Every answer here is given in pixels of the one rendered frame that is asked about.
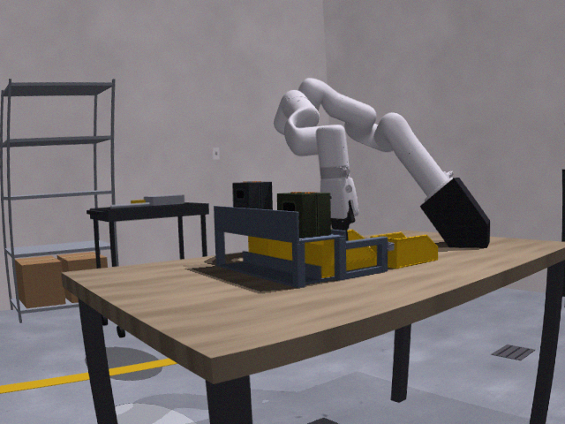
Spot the olive green tool case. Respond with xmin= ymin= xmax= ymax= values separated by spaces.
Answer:
xmin=277 ymin=192 xmax=331 ymax=238

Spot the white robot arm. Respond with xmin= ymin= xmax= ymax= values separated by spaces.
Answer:
xmin=274 ymin=78 xmax=454 ymax=201

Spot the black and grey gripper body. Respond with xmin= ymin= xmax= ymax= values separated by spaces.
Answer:
xmin=320 ymin=176 xmax=358 ymax=219

